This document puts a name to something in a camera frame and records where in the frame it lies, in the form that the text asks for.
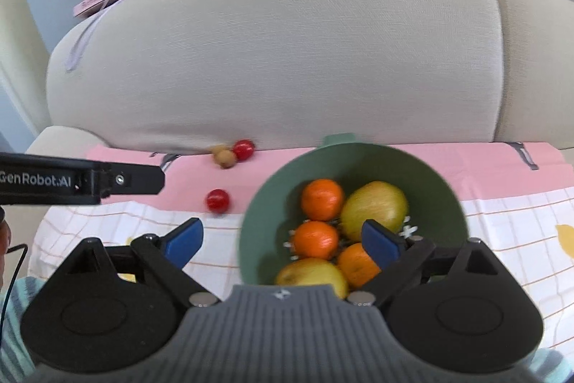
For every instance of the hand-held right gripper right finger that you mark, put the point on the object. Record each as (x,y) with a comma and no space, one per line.
(379,241)

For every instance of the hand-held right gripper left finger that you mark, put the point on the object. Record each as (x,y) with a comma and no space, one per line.
(184,241)

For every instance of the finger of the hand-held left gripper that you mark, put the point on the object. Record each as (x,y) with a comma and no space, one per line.
(134,180)

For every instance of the orange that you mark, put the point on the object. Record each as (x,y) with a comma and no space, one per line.
(322,199)
(315,239)
(354,264)

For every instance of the large yellow-green mango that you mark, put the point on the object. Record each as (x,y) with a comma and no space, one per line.
(374,206)

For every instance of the small yellow-green mango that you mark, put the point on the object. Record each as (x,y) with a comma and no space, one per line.
(311,275)

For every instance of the green colander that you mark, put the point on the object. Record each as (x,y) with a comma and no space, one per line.
(269,203)

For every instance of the red cherry tomato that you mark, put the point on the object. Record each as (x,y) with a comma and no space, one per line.
(218,201)
(243,149)

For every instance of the brown longan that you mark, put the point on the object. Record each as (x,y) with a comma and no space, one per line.
(218,149)
(227,159)

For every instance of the pink checked printed cloth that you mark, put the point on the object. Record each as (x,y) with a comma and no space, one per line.
(506,208)

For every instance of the striped teal clothing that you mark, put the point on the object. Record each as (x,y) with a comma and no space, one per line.
(18,311)

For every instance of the beige sofa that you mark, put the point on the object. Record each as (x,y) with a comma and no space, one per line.
(278,60)

